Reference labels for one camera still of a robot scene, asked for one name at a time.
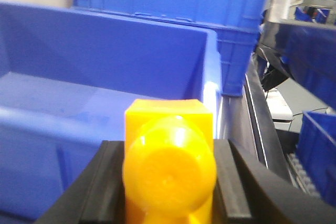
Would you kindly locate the blue target bin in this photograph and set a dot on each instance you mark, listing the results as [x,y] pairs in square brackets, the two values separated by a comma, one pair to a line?
[67,77]

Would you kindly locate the tall blue crate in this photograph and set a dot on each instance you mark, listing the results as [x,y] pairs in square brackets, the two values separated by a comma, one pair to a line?
[236,23]

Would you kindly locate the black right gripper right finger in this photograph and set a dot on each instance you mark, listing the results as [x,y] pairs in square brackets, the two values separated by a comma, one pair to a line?
[248,192]

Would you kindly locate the stainless steel shelving rack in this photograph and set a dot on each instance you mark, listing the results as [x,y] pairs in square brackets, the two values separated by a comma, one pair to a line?
[246,121]

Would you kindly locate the yellow toy building block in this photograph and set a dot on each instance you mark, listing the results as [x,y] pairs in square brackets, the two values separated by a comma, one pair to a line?
[169,168]

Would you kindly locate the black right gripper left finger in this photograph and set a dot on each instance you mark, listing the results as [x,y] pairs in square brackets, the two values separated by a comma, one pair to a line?
[97,195]

